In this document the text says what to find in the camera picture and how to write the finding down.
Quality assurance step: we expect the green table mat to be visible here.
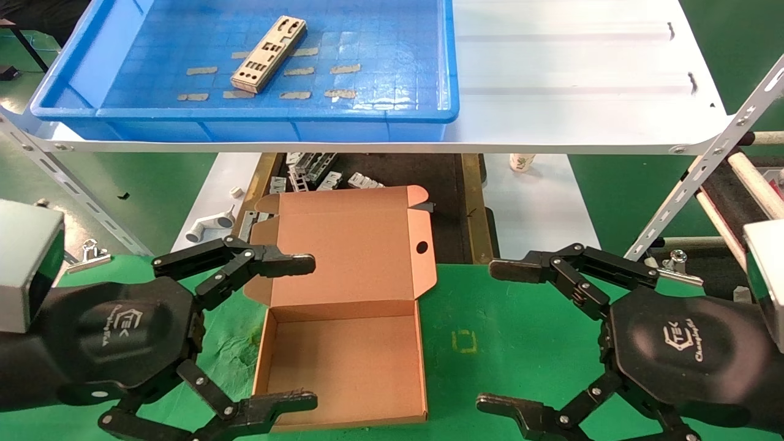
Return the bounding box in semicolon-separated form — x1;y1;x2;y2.
0;254;784;441

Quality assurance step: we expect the black tray with brass frame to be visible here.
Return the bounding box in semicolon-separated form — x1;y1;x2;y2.
232;153;496;265

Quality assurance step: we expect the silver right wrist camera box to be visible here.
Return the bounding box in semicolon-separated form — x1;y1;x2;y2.
743;219;784;353

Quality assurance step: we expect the open brown cardboard box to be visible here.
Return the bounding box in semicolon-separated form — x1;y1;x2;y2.
244;185;437;432

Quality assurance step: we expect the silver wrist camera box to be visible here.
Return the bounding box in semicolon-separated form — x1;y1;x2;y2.
743;219;784;353
0;199;65;334

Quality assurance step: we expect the stack of metal I/O shields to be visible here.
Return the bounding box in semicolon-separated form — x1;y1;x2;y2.
230;15;307;94

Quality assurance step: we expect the silver binder clip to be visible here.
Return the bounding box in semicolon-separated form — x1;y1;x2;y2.
652;249;705;287
64;239;112;274

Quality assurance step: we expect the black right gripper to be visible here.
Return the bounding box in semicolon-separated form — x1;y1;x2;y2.
603;287;760;426

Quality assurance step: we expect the perforated steel angle strut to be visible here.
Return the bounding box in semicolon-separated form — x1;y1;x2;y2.
624;54;784;261
0;113;153;257

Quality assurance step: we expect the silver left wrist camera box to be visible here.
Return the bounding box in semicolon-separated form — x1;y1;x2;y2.
0;199;65;334

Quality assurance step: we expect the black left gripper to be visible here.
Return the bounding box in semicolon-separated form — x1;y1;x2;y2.
38;277;319;441

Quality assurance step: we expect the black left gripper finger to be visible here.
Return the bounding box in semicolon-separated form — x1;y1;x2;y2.
151;236;317;312

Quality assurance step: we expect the blue plastic tray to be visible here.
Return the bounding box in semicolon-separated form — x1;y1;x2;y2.
29;0;460;143

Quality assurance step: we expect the white plastic pipe fitting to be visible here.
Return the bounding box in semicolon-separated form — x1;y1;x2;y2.
186;205;236;244

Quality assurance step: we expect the grey flat metal strip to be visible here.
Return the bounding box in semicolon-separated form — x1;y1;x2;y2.
238;210;273;243

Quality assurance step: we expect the black conveyor belt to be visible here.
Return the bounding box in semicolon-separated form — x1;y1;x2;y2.
698;153;784;288

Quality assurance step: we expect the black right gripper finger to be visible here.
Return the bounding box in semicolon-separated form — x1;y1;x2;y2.
476;371;702;441
489;243;661;322

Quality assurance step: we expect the long silver metal bracket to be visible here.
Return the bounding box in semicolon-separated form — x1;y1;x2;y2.
294;153;337;183

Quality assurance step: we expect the white metal rack shelf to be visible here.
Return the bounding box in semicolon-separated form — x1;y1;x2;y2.
0;0;736;155

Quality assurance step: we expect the black metal stand leg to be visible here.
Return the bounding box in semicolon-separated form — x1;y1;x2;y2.
0;17;50;74

